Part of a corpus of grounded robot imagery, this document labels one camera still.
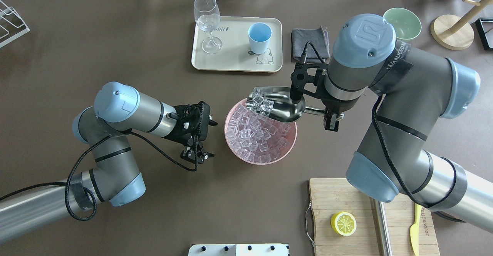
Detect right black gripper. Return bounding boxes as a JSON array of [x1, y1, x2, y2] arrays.
[[289, 62, 340, 132]]

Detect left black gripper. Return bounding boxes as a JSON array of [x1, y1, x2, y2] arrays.
[[164, 102, 218, 164]]

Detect steel ice scoop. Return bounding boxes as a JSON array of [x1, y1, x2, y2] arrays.
[[259, 86, 325, 123]]

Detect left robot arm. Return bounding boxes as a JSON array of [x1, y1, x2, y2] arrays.
[[0, 81, 217, 243]]

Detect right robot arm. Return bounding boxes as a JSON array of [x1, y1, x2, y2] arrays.
[[290, 13, 493, 232]]

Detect clear ice cubes pile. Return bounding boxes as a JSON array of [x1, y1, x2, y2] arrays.
[[227, 104, 291, 162]]

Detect ice cubes in scoop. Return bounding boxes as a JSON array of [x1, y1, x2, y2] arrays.
[[245, 87, 275, 117]]

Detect light blue cup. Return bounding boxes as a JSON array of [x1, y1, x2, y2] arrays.
[[248, 22, 272, 54]]

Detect pink bowl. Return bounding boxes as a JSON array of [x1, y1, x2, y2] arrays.
[[224, 97, 298, 166]]

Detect bamboo cutting board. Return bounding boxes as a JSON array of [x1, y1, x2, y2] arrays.
[[306, 177, 441, 256]]

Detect grey folded cloth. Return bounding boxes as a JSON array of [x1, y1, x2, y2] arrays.
[[291, 26, 331, 63]]

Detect half lemon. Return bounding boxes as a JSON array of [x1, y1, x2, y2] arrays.
[[330, 211, 357, 236]]

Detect beige serving tray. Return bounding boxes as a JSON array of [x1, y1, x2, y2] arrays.
[[191, 16, 283, 72]]

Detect steel muddler black tip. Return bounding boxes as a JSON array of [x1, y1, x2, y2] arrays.
[[372, 198, 393, 256]]

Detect mint green bowl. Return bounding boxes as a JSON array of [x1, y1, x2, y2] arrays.
[[383, 7, 421, 41]]

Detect clear wine glass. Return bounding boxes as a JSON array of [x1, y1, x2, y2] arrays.
[[194, 0, 222, 54]]

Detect yellow plastic knife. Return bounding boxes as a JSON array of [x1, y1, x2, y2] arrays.
[[409, 203, 422, 256]]

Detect wooden mug tree stand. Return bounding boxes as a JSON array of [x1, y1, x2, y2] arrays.
[[430, 0, 492, 50]]

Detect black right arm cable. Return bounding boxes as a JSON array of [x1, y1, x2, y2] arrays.
[[298, 40, 466, 224]]

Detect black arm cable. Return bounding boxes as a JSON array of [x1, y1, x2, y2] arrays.
[[0, 129, 199, 221], [298, 40, 466, 224]]

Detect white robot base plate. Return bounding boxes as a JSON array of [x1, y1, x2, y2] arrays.
[[188, 243, 290, 256]]

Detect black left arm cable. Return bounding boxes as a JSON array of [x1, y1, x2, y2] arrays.
[[0, 129, 199, 221]]

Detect black picture frame tray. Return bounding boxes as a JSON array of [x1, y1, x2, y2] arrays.
[[475, 18, 493, 51]]

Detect white wire cup rack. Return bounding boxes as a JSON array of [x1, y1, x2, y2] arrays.
[[0, 0, 30, 48]]

